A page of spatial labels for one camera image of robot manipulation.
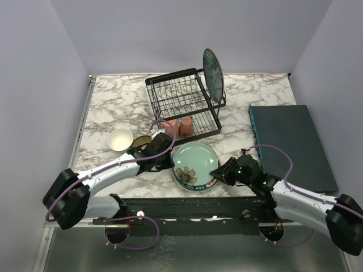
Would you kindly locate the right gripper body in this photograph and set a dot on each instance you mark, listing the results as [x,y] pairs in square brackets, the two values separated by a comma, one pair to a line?
[235,175]

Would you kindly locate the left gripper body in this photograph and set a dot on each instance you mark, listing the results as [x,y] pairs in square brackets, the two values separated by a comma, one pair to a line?
[165,161]

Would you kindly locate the light blue floral plate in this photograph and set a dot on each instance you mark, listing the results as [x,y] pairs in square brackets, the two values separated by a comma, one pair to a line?
[193,161]

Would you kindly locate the plain pink mug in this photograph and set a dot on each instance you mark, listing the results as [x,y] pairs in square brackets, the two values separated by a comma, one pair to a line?
[171,128]

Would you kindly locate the pink printed coffee mug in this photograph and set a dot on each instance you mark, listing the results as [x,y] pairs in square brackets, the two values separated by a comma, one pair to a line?
[186,126]

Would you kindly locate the black wire dish rack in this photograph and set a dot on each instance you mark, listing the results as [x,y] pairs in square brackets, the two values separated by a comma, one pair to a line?
[184,93]

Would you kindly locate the blue ceramic plate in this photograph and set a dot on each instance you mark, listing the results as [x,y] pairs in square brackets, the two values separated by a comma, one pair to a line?
[213,75]

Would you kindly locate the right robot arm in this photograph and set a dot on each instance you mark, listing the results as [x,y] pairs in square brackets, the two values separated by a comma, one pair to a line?
[339,218]

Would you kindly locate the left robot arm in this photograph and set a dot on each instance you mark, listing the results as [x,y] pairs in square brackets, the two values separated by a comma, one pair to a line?
[73,196]

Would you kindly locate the dark bowl cream inside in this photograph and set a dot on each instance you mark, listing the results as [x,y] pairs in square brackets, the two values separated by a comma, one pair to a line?
[141,141]

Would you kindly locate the white plate lettered rim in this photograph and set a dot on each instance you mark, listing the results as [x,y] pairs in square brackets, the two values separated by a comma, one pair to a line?
[197,188]

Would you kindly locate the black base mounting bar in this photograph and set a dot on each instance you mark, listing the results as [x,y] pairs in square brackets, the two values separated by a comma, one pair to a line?
[199,216]

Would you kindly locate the white small bowl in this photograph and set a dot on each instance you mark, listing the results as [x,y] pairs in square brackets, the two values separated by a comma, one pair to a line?
[120,140]

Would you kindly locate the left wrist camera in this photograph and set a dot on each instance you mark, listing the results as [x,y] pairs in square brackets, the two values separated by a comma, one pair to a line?
[156,132]

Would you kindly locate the blue network switch box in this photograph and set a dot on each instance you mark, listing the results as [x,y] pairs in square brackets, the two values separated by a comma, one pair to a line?
[290,143]

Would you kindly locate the left aluminium rail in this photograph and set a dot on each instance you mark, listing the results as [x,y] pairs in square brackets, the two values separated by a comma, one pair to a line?
[74,154]

